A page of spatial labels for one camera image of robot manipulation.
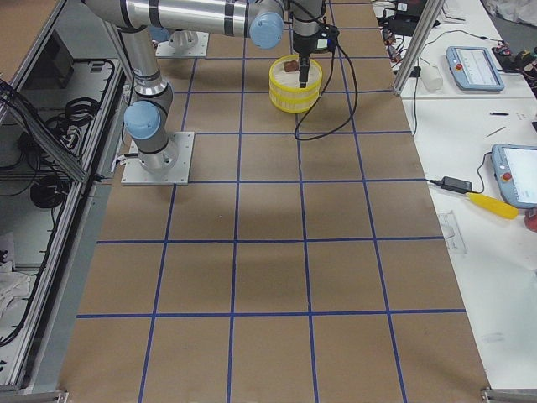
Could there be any clear plastic holder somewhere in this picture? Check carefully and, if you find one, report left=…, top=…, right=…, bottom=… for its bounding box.
left=437, top=211, right=467, bottom=255

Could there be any white plastic cup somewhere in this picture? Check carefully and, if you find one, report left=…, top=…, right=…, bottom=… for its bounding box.
left=420, top=63, right=443, bottom=92

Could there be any yellow steamer layer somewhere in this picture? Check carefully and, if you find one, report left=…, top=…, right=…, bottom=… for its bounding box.
left=269, top=88, right=320, bottom=113
left=268, top=55, right=323, bottom=95

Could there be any teach pendant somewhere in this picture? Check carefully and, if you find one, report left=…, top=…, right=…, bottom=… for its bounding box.
left=446, top=46, right=504, bottom=92
left=491, top=144, right=536, bottom=209

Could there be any red object at edge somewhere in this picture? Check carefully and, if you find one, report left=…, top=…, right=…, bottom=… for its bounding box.
left=524, top=207, right=537, bottom=232

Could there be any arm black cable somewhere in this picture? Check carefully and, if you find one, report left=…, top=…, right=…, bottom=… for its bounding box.
left=293, top=12, right=358, bottom=141

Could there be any aluminium frame post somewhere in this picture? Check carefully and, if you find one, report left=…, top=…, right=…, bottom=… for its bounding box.
left=393, top=0, right=443, bottom=96

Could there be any black electronics box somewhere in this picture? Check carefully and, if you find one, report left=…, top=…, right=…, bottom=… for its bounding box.
left=378, top=0, right=427, bottom=36

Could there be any side equipment cabinet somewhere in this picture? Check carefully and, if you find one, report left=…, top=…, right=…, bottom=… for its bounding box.
left=1, top=1, right=131, bottom=401

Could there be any black power adapter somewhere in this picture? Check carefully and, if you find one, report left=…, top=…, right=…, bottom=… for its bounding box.
left=427, top=176, right=473, bottom=194

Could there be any yellow handled tool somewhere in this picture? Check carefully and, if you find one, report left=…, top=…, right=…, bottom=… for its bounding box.
left=465, top=192, right=519, bottom=220

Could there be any near teach pendant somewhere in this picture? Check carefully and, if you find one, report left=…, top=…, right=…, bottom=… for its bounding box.
left=491, top=144, right=536, bottom=209

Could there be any far teach pendant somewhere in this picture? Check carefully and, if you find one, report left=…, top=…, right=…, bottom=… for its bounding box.
left=446, top=46, right=504, bottom=92

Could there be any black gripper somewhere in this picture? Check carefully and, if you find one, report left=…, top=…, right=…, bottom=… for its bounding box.
left=291, top=0, right=326, bottom=88

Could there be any brown bun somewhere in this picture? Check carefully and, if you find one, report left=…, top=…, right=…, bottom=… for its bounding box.
left=283, top=60, right=300, bottom=73

